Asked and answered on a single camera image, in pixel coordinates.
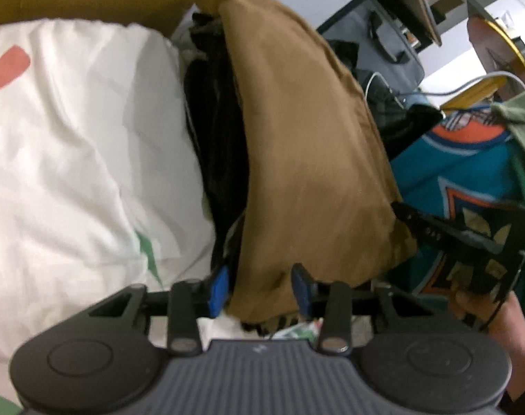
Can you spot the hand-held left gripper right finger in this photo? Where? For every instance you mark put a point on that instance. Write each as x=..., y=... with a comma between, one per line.
x=300, y=289

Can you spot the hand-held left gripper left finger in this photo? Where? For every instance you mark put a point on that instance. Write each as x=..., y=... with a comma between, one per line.
x=219, y=292

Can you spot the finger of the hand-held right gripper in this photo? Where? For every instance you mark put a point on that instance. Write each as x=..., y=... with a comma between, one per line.
x=418, y=222

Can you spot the brown printed t-shirt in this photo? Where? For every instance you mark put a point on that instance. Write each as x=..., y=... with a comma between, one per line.
x=297, y=147

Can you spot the person's right forearm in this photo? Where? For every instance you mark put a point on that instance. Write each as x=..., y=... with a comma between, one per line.
x=519, y=367

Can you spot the folded black clothes stack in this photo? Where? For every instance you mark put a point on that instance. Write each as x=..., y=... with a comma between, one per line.
x=219, y=138

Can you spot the person's right hand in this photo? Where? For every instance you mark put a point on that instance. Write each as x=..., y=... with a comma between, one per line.
x=474, y=307

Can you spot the teal patterned blanket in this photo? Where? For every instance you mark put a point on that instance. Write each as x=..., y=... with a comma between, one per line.
x=452, y=173

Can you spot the black jacket heap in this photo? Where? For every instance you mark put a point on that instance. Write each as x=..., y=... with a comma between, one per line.
x=396, y=112

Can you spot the green garment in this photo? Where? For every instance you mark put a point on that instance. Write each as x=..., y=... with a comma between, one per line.
x=523, y=116

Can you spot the dark grey bag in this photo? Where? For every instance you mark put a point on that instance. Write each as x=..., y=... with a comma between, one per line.
x=383, y=47

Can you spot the round table with yellow rim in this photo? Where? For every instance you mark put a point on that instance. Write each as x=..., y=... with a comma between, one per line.
x=500, y=52

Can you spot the white bear print blanket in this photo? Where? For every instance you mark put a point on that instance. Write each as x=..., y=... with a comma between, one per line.
x=81, y=160

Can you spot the wooden table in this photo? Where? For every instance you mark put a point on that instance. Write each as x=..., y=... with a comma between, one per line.
x=409, y=4

